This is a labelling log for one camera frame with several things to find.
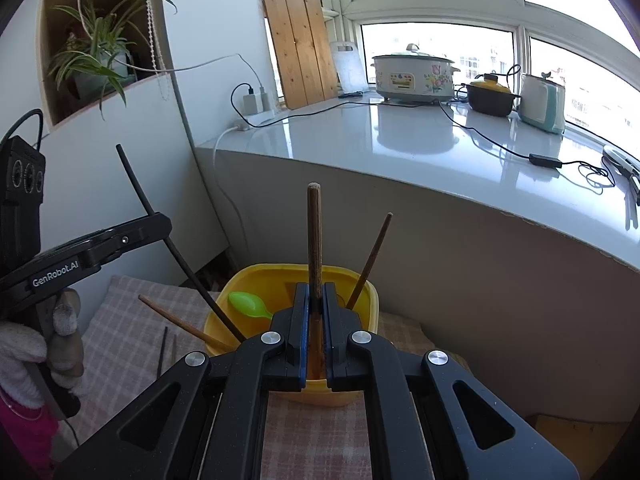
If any black chopstick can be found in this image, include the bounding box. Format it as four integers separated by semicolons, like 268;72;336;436
156;326;168;379
115;144;246;344

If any long brown chopstick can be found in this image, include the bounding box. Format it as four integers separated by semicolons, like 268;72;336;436
138;295;234;352

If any green plastic spoon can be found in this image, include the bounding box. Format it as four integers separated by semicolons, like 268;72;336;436
228;292;272;320

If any yellow plastic cup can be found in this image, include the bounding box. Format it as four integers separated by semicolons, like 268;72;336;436
216;263;380;408

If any white gloved hand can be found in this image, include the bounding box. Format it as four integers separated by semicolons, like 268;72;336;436
1;288;85;410

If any pink plaid cloth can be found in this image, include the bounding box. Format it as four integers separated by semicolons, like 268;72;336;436
52;274;471;480

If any potted spider plant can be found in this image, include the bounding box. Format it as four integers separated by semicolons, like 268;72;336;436
46;0;179;122

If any white charger plug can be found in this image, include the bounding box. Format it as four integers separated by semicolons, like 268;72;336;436
242;87;265;115

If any white countertop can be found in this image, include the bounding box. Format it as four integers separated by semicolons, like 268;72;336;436
196;93;639;268

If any wooden board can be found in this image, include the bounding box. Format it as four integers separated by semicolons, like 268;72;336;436
262;0;337;110

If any white cutting board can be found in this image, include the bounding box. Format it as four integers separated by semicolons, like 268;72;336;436
330;41;369;93

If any black pot yellow lid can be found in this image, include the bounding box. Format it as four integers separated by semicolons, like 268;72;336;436
465;74;518;117

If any white teal kettle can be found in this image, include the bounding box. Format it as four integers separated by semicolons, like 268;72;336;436
518;73;565;134

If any floral white rice cooker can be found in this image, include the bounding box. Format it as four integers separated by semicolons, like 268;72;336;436
373;44;458;103

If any white cable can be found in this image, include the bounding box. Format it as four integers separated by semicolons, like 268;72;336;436
211;121;252;256

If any wooden wall shelf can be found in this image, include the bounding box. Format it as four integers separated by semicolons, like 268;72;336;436
34;0;170;131

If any black power cable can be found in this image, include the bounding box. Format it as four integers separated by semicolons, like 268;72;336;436
229;81;618;196

